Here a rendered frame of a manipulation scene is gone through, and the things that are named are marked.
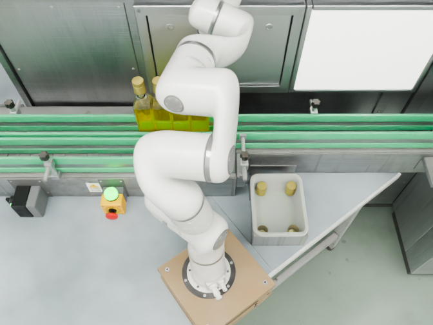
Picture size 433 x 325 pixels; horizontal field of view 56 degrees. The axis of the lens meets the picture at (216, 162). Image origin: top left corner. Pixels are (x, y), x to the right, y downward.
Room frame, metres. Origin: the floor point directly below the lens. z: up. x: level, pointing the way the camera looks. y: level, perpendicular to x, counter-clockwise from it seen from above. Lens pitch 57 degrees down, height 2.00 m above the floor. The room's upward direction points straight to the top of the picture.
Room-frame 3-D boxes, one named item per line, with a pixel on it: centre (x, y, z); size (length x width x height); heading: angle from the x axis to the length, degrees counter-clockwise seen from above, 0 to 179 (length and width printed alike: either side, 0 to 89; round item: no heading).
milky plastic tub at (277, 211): (0.60, -0.20, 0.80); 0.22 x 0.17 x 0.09; 0
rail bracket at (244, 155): (0.70, -0.08, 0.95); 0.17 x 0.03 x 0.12; 0
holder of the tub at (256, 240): (0.63, -0.20, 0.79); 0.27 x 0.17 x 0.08; 0
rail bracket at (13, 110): (0.90, 0.68, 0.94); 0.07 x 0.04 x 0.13; 0
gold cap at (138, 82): (0.82, 0.23, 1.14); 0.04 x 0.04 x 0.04
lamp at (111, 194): (0.63, 0.35, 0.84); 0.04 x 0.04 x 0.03
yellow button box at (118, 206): (0.63, 0.35, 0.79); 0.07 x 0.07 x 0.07; 0
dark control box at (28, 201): (0.63, 0.63, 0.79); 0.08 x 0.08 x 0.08; 0
